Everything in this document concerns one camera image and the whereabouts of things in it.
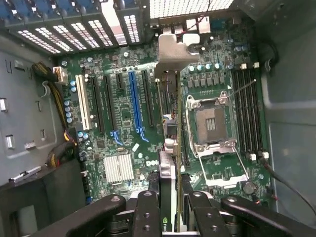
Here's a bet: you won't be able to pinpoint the black open PC case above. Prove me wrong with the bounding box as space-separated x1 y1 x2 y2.
0 0 316 237

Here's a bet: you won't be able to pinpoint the round coin battery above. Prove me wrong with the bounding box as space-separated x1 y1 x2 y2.
242 181 256 195

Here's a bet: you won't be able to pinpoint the black expansion slot blue latch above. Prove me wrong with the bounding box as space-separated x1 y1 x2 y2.
103 75 124 146

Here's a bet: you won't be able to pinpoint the CPU socket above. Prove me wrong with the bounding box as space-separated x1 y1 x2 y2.
185 90 239 158

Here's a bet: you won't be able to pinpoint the green motherboard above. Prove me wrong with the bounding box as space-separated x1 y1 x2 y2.
55 17 277 210

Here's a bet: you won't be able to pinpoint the white expansion slot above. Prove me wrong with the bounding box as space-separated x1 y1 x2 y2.
75 74 91 131

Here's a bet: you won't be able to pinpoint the yellow black power wires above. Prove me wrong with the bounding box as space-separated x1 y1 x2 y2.
31 61 78 171

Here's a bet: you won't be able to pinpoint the metal socket cover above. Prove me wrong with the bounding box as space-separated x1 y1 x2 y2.
196 144 250 187

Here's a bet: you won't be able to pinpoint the silver chipset heatsink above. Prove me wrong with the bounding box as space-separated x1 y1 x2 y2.
103 153 135 185

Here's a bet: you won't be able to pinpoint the black RAM slot white latches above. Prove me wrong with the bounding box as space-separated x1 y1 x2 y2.
252 61 270 159
238 63 257 161

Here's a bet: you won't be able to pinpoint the black looped wire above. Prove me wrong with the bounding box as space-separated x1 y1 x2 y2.
258 155 316 215

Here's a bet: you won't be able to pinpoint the thin metal locking lever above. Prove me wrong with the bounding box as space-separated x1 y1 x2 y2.
227 79 257 99

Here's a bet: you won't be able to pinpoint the black plastic shroud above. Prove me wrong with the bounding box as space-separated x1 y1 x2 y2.
0 158 87 237

